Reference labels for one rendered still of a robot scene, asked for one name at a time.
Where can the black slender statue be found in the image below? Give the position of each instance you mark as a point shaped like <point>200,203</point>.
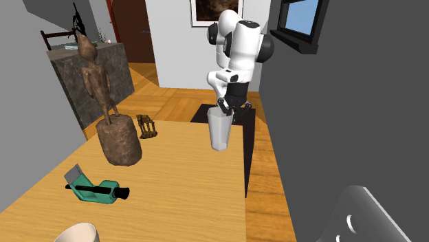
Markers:
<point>79,20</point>

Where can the brown wooden figure on base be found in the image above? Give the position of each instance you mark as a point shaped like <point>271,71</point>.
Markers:
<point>117,142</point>

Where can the black framed window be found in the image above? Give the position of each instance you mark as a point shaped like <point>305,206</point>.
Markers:
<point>300,16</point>

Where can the framed brown wall picture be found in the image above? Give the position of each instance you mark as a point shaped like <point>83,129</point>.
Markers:
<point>218,10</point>

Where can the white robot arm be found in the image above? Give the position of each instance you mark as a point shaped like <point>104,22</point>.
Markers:
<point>245,43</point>

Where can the grey stone counter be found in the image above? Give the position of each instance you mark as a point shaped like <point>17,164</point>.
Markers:
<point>75,80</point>

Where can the grey rounded metal object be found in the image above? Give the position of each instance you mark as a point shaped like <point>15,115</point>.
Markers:
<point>360,218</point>

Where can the white tall cup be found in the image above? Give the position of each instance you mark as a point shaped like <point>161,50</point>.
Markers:
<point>219,130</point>

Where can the small brown carved ornament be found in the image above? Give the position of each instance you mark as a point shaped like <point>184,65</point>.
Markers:
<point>146,126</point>

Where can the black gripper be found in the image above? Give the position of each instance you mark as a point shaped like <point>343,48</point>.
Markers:
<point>237,92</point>

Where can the dark wooden chair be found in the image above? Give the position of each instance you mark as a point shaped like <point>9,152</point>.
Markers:
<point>50,36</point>

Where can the dark brown door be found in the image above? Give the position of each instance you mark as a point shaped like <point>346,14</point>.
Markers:
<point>132,30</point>

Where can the beige bowl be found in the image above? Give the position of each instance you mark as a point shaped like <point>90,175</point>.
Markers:
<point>78,234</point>

